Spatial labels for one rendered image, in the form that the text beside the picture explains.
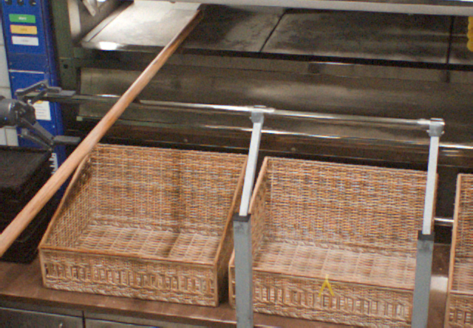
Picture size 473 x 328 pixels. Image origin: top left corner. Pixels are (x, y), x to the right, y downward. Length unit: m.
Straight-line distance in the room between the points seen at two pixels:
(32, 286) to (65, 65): 0.73
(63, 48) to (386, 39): 1.05
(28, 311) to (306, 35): 1.25
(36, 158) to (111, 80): 0.36
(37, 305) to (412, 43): 1.43
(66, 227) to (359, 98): 1.01
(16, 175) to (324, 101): 1.00
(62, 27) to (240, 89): 0.61
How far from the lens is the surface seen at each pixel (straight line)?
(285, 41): 3.08
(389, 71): 2.89
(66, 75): 3.17
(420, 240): 2.44
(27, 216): 2.09
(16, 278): 3.04
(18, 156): 3.17
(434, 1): 2.66
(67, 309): 2.93
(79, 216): 3.15
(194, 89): 3.05
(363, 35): 3.14
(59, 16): 3.11
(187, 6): 3.43
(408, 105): 2.94
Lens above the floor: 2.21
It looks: 26 degrees down
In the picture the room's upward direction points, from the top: 2 degrees counter-clockwise
